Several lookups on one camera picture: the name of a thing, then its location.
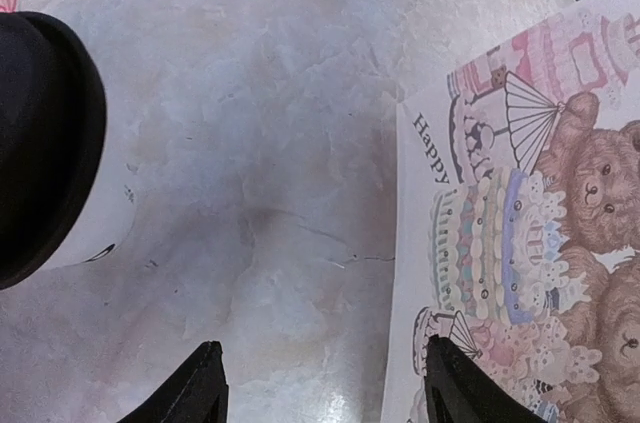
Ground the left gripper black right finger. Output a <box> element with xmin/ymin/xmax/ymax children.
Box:
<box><xmin>424</xmin><ymin>335</ymin><xmax>543</xmax><ymax>423</ymax></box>

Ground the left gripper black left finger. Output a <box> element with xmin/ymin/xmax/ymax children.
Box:
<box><xmin>120</xmin><ymin>341</ymin><xmax>229</xmax><ymax>423</ymax></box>

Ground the white paper takeout bag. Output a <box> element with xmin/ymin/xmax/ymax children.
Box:
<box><xmin>382</xmin><ymin>0</ymin><xmax>639</xmax><ymax>422</ymax></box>

